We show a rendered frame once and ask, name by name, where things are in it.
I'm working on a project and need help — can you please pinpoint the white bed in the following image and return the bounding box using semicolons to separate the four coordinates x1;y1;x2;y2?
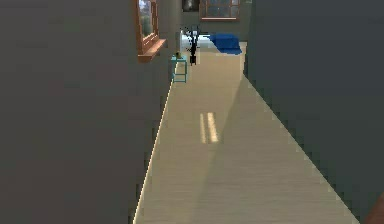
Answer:
180;30;248;56

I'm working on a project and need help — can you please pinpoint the dark framed wall picture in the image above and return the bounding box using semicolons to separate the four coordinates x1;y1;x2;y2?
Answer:
182;0;201;13

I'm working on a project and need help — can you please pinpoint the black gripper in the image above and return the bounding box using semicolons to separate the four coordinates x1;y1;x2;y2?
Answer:
185;27;202;66

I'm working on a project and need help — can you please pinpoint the wooden framed window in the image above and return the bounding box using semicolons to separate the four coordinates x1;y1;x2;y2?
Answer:
199;0;241;22
133;0;167;64

